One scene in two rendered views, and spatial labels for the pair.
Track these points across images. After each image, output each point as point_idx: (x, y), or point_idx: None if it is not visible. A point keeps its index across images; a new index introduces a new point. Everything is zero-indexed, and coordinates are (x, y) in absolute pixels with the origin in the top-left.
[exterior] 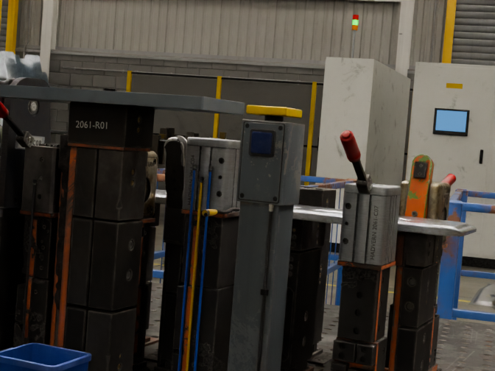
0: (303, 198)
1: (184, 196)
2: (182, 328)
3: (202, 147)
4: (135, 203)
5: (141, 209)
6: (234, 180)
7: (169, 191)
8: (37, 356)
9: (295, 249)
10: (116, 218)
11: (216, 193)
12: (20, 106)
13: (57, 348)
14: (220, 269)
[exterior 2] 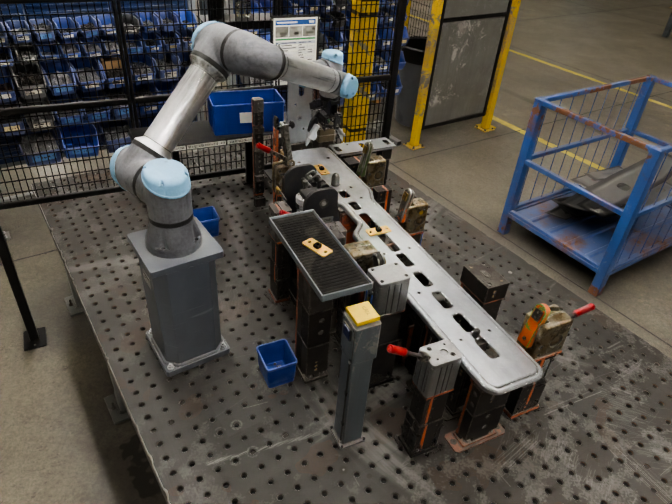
0: (478, 285)
1: (364, 296)
2: None
3: (371, 279)
4: (323, 304)
5: (330, 304)
6: (388, 300)
7: None
8: (285, 345)
9: (432, 334)
10: (308, 312)
11: (374, 305)
12: (312, 206)
13: (289, 348)
14: None
